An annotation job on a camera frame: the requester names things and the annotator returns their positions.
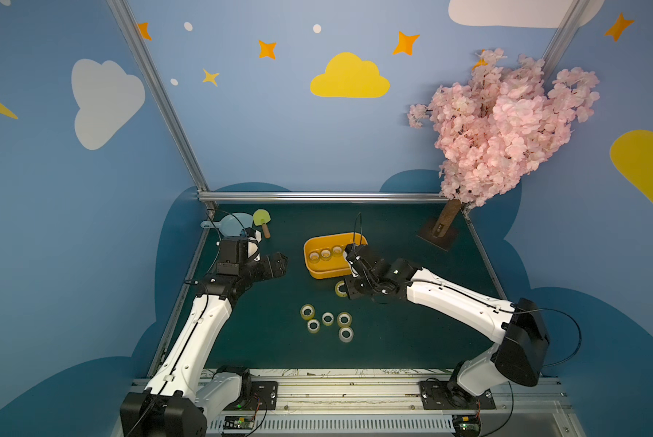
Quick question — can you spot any transparent tape roll five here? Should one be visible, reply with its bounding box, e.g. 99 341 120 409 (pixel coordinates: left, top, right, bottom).
335 280 348 298

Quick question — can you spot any transparent tape roll one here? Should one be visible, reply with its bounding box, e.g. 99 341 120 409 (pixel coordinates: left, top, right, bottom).
308 251 321 263

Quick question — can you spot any transparent tape roll ten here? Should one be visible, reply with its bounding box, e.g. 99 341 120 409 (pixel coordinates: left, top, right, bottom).
337 312 352 328

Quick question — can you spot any transparent tape roll six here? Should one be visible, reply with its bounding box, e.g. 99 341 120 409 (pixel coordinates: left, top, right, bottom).
300 304 315 320

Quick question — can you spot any transparent tape roll nine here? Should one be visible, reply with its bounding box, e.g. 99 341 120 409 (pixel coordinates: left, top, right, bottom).
339 327 354 343

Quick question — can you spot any transparent tape roll seven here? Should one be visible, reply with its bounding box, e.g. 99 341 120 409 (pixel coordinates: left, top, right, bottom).
321 312 335 327

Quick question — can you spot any transparent tape roll eight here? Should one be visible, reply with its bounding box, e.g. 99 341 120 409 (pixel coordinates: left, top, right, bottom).
306 319 321 333

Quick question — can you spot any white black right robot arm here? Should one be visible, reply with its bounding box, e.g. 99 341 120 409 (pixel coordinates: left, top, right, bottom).
346 255 550 402

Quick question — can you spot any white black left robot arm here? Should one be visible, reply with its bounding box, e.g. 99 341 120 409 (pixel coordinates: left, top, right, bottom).
120 252 288 436

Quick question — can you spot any yellow plastic storage box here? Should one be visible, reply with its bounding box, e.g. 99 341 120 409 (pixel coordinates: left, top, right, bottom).
303 232 368 280

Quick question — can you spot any green toy spatula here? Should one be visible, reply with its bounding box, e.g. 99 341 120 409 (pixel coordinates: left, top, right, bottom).
253 209 271 239

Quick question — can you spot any light blue toy pan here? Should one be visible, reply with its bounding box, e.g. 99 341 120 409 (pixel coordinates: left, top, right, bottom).
200 212 254 237

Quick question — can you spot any right green circuit board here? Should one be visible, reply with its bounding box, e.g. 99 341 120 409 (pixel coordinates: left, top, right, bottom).
452 415 481 437

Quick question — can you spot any green circuit board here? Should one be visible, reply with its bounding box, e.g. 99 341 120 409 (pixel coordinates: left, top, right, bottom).
452 415 481 437
222 416 255 433

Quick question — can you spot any left green circuit board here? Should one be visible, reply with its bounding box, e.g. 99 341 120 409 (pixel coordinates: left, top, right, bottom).
222 416 255 433

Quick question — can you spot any pink artificial blossom tree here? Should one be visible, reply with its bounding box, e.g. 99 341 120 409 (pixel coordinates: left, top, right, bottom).
408 48 600 249

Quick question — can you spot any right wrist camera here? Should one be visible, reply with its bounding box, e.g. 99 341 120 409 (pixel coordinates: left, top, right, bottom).
345 243 391 280

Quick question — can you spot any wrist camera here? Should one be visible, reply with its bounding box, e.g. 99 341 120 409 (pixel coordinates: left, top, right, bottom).
345 243 391 280
243 228 263 261

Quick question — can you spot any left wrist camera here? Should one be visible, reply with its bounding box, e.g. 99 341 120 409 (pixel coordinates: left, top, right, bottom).
243 228 263 261

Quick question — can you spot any aluminium frame back bar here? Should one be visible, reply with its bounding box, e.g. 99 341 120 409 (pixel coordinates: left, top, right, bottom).
198 191 448 204

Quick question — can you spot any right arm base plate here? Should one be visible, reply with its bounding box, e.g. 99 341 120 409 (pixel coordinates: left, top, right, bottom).
418 378 496 411

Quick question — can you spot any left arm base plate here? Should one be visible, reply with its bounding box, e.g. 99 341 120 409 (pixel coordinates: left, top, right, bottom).
224 381 279 412

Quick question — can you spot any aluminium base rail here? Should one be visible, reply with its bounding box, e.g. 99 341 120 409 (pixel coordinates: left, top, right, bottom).
207 369 584 436

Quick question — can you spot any aluminium frame left post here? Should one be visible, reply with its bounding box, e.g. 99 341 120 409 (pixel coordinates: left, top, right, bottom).
107 0 217 210

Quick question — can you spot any aluminium frame post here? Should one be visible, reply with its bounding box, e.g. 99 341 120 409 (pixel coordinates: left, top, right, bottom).
107 0 217 210
543 0 591 75

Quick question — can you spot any aluminium frame right post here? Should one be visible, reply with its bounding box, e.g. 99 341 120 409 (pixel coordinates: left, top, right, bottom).
543 0 591 75

